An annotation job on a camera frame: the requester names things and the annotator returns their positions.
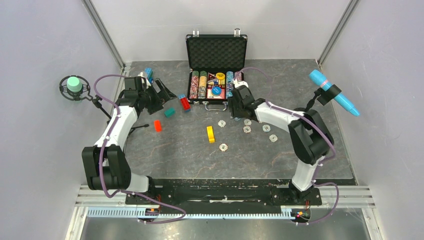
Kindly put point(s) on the blue orange toy car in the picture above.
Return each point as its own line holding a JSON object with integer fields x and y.
{"x": 149, "y": 74}

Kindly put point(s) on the red 100 poker chip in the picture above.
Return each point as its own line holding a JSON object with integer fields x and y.
{"x": 247, "y": 129}

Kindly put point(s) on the blue small blind button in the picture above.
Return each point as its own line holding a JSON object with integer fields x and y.
{"x": 216, "y": 91}

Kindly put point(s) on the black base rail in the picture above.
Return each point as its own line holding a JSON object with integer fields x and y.
{"x": 230, "y": 196}

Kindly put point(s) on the teal block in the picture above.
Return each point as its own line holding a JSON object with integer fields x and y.
{"x": 169, "y": 112}

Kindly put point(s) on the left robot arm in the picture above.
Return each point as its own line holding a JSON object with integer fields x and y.
{"x": 105, "y": 164}

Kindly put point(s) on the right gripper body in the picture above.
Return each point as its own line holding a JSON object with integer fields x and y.
{"x": 236, "y": 108}

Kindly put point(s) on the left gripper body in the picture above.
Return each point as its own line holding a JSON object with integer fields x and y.
{"x": 151, "y": 100}

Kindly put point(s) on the red blue lego block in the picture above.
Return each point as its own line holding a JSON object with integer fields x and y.
{"x": 185, "y": 103}

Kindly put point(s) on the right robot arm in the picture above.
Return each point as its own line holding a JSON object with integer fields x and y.
{"x": 310, "y": 137}

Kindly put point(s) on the yellow arch block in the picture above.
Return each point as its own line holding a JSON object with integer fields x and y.
{"x": 210, "y": 134}

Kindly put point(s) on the red poker chip near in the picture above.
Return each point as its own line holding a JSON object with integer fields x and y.
{"x": 223, "y": 147}

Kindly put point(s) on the yellow dealer button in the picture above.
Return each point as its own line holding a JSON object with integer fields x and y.
{"x": 220, "y": 76}

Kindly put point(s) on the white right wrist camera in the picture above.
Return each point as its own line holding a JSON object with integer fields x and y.
{"x": 239, "y": 83}

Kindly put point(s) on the white 1 poker chip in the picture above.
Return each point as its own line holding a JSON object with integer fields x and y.
{"x": 221, "y": 123}

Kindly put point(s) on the orange block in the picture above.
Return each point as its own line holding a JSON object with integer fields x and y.
{"x": 157, "y": 125}

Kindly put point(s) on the black poker chip case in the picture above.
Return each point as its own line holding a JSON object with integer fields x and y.
{"x": 209, "y": 54}

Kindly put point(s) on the green microphone on stand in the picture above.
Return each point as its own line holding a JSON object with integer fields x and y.
{"x": 74, "y": 86}

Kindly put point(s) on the blue microphone on stand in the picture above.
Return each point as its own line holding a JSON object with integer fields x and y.
{"x": 328, "y": 92}

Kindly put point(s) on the grey poker chip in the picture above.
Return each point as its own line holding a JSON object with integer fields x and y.
{"x": 273, "y": 138}

